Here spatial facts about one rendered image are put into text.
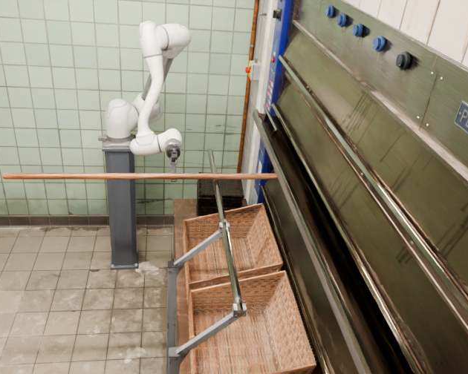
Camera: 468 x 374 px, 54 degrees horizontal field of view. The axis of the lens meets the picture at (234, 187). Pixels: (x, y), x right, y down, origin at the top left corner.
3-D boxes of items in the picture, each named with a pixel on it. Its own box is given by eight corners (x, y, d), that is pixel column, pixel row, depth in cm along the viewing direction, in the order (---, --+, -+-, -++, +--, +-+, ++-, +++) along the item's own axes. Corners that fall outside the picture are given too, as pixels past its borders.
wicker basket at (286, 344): (279, 308, 240) (287, 268, 226) (307, 408, 193) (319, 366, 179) (186, 311, 233) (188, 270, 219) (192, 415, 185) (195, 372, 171)
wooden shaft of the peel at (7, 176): (2, 180, 214) (1, 174, 212) (4, 176, 216) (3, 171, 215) (350, 179, 241) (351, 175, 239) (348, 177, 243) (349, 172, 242)
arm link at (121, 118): (100, 132, 293) (98, 99, 281) (125, 125, 304) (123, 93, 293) (115, 141, 283) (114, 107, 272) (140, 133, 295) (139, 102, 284)
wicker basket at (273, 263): (258, 237, 291) (264, 201, 276) (278, 303, 243) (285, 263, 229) (181, 239, 283) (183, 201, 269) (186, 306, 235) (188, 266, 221)
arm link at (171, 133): (184, 151, 259) (161, 156, 259) (183, 139, 272) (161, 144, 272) (180, 135, 253) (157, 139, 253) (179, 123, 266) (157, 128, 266)
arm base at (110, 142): (99, 135, 301) (99, 127, 298) (134, 135, 306) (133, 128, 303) (97, 148, 286) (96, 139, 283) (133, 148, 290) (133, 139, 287)
